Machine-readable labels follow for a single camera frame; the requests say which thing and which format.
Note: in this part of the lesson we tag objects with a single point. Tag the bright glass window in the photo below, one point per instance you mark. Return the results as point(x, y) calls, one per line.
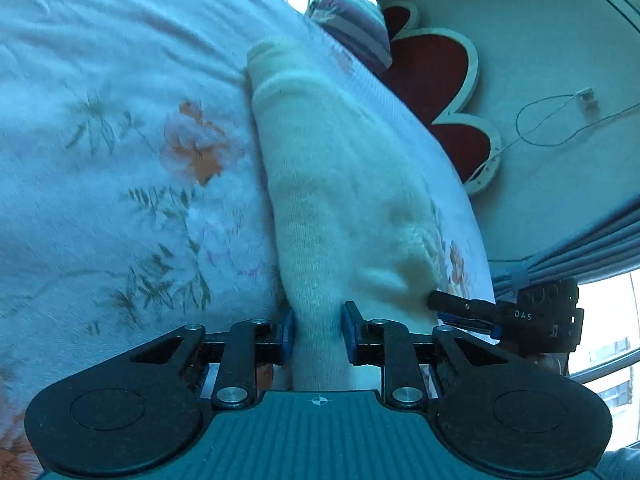
point(610, 325)

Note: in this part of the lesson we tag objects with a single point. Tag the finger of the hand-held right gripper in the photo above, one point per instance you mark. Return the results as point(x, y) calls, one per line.
point(460, 304)
point(475, 326)

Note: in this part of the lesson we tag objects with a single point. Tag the floral blanket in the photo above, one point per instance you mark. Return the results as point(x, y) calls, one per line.
point(125, 160)

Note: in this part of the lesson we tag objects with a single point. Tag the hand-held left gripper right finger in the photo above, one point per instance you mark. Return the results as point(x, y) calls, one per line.
point(350, 332)

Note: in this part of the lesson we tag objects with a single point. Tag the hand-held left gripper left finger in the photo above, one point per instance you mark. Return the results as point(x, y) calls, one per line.
point(287, 336)

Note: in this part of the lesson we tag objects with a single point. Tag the cream knit sweater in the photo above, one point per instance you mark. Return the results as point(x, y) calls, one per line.
point(330, 200)

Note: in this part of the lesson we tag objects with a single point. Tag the red and white headboard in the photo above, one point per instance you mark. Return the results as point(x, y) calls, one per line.
point(435, 80)

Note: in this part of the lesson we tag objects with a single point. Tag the grey-blue curtain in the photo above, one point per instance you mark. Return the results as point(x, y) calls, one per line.
point(565, 250)

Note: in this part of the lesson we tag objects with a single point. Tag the white wall socket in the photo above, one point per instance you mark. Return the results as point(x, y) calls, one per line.
point(586, 98)

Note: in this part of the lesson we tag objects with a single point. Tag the striped pillow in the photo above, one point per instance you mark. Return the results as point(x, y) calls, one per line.
point(345, 15)

